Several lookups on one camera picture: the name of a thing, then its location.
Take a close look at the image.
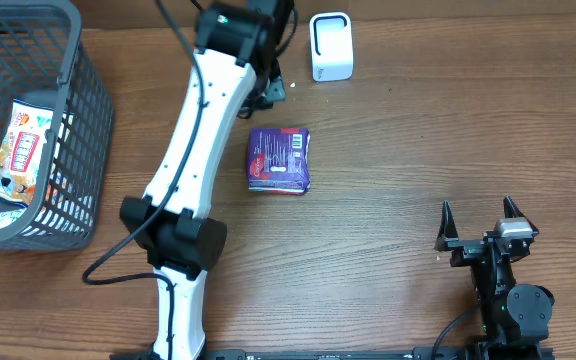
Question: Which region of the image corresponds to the purple red pad package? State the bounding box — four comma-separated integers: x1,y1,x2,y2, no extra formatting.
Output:
247,128,311,195

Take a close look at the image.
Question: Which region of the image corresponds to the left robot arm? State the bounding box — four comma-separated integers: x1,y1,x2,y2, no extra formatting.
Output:
120,0,297,359

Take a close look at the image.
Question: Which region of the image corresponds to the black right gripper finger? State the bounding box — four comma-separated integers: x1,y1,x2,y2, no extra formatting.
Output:
435,200,459,252
503,195,539,235

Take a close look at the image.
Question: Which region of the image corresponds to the white barcode scanner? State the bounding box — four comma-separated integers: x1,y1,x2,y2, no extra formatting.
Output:
309,12,354,82

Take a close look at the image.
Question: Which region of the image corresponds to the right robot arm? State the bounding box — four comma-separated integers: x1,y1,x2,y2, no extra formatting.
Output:
435,196,555,359

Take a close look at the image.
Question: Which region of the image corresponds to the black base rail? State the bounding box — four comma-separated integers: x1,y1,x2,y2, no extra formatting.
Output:
108,347,556,360

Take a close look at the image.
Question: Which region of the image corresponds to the dark grey plastic basket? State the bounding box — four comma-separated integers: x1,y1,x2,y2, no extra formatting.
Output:
0,1,115,251

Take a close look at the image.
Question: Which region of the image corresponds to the yellow snack bag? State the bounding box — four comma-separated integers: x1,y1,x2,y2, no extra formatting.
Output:
0,99,54,207

